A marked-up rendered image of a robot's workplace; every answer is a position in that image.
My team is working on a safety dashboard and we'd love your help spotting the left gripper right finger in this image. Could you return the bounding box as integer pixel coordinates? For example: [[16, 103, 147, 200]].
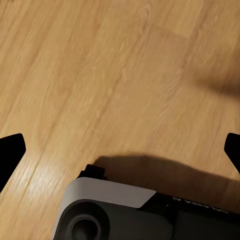
[[224, 133, 240, 173]]

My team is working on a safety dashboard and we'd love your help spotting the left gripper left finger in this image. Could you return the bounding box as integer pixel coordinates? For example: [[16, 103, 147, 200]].
[[0, 133, 26, 193]]

